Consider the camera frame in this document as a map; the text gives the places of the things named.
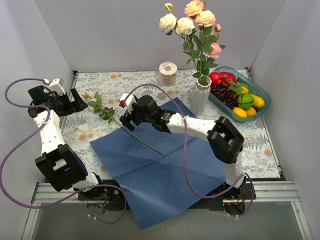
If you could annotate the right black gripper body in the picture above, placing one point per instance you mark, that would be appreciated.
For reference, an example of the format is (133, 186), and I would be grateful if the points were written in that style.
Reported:
(130, 116)

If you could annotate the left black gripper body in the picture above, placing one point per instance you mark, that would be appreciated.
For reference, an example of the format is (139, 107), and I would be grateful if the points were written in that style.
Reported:
(72, 100)

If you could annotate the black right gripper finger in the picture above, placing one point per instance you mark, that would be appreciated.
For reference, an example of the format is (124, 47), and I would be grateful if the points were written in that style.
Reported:
(125, 120)
(130, 125)

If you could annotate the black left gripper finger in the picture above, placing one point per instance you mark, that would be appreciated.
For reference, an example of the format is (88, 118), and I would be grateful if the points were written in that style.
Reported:
(79, 105)
(76, 99)

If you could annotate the pink rose flower stem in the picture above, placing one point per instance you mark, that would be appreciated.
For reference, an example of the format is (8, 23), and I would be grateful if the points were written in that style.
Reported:
(108, 114)

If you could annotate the beige ribbon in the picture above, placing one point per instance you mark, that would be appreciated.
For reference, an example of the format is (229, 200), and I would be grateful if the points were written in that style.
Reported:
(79, 139)

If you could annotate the blue wrapping paper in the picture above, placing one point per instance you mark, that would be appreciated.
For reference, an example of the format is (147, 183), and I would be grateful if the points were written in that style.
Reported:
(158, 187)

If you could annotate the pink bud flower stem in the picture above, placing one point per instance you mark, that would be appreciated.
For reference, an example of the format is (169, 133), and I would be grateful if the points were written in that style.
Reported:
(209, 49)

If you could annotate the white rose flower stem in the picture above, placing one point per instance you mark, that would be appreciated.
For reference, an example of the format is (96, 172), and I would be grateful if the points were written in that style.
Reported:
(170, 24)

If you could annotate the peach rose flower stem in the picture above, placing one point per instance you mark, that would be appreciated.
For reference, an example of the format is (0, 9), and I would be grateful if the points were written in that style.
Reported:
(197, 13)

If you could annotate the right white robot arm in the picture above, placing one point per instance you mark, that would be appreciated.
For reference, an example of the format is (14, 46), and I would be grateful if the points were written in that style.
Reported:
(225, 140)

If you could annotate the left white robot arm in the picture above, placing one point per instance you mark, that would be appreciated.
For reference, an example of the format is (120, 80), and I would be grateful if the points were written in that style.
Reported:
(59, 164)

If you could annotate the white ribbed ceramic vase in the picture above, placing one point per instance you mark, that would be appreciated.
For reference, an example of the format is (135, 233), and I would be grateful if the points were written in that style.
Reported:
(199, 97)

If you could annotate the floral patterned tablecloth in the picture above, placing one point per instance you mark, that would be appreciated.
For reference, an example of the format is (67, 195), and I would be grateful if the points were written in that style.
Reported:
(259, 159)

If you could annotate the toilet paper roll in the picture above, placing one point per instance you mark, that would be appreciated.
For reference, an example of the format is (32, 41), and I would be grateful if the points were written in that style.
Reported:
(167, 74)

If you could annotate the red apple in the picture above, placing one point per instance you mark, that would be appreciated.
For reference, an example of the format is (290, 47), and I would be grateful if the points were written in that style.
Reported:
(216, 78)

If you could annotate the purple grape bunch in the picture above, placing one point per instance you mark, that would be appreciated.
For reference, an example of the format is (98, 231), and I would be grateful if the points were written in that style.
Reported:
(225, 95)

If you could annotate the pink dragon fruit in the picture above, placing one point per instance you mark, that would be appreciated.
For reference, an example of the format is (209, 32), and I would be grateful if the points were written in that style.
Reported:
(228, 79)

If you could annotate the yellow lemon front left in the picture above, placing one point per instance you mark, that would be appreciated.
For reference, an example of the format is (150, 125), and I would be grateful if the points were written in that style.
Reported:
(240, 112)

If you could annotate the yellow lemon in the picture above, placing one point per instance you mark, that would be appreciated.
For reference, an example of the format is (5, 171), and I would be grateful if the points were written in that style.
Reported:
(258, 102)
(240, 112)
(250, 112)

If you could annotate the green round fruit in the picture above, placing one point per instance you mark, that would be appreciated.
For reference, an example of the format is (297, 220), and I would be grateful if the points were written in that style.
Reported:
(245, 101)

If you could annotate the yellow fruit under leaves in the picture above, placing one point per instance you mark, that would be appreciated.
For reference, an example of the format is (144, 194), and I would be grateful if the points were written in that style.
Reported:
(242, 90)

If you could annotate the yellow lemon front right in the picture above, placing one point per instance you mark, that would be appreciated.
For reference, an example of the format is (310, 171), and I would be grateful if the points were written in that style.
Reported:
(250, 112)

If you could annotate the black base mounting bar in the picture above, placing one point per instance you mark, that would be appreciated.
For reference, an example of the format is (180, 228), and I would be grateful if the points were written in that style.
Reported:
(95, 189)

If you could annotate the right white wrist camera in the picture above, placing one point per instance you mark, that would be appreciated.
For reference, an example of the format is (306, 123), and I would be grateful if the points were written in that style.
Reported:
(126, 102)

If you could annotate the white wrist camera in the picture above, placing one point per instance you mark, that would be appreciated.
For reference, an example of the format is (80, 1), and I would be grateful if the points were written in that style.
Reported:
(126, 102)
(56, 86)

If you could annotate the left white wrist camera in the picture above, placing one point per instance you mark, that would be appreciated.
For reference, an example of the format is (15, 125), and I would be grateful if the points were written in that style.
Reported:
(56, 86)

